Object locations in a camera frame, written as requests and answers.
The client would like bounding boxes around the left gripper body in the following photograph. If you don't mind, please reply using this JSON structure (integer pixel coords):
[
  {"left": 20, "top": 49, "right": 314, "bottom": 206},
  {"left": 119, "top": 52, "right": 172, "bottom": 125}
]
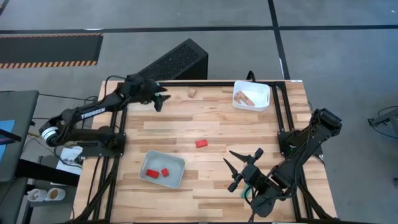
[{"left": 136, "top": 76, "right": 161, "bottom": 106}]

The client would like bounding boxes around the white cup brown inside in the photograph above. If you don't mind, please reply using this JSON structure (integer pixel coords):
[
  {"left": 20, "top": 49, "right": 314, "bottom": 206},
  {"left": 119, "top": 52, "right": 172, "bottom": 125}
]
[{"left": 46, "top": 187, "right": 67, "bottom": 202}]

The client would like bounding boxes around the clear plastic bin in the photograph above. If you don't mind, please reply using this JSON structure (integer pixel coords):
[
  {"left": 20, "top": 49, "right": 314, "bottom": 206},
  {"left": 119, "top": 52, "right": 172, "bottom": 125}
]
[{"left": 127, "top": 90, "right": 162, "bottom": 112}]

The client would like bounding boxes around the black perforated computer tower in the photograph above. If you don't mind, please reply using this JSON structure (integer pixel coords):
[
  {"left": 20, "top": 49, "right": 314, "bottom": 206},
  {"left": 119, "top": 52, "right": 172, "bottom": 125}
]
[{"left": 136, "top": 37, "right": 209, "bottom": 81}]

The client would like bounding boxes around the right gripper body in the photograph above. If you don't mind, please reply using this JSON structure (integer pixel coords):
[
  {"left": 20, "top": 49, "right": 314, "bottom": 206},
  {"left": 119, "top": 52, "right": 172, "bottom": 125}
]
[{"left": 228, "top": 148, "right": 271, "bottom": 192}]

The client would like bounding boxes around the white plastic bin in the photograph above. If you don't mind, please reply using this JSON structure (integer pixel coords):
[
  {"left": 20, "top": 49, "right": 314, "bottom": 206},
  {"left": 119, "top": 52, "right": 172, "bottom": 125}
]
[{"left": 232, "top": 80, "right": 271, "bottom": 112}]

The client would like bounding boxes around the grey plastic bin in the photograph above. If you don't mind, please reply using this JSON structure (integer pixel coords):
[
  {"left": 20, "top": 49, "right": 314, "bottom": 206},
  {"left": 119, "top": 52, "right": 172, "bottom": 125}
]
[{"left": 138, "top": 150, "right": 186, "bottom": 189}]

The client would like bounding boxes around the dark grey desk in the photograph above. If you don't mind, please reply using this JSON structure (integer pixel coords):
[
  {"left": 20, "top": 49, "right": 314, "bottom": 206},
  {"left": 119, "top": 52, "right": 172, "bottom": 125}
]
[{"left": 0, "top": 90, "right": 40, "bottom": 183}]

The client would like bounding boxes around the black aluminium table frame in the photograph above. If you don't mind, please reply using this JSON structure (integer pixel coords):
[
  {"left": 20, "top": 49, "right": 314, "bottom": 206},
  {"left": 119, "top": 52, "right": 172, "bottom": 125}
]
[{"left": 67, "top": 80, "right": 343, "bottom": 224}]

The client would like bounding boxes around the black hazard striped floor mat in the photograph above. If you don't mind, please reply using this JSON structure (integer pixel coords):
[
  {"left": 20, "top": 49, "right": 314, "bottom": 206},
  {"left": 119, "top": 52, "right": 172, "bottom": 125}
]
[{"left": 0, "top": 33, "right": 104, "bottom": 69}]

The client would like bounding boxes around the black shelf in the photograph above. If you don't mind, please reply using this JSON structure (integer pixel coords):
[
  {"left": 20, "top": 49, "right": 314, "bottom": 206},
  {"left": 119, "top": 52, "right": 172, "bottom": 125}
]
[{"left": 15, "top": 155, "right": 80, "bottom": 187}]

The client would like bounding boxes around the white printed paper sheet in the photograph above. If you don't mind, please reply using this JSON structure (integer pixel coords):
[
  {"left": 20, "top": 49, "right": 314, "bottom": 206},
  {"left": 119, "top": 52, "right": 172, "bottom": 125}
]
[{"left": 55, "top": 146, "right": 84, "bottom": 175}]

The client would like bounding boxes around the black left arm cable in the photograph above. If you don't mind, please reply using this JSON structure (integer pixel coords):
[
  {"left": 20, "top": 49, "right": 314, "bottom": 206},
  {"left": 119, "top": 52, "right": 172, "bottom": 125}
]
[{"left": 104, "top": 75, "right": 127, "bottom": 94}]

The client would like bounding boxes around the long wooden plank block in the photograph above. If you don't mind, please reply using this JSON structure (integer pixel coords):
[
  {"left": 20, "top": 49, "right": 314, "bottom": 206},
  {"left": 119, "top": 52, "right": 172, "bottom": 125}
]
[{"left": 238, "top": 91, "right": 256, "bottom": 107}]

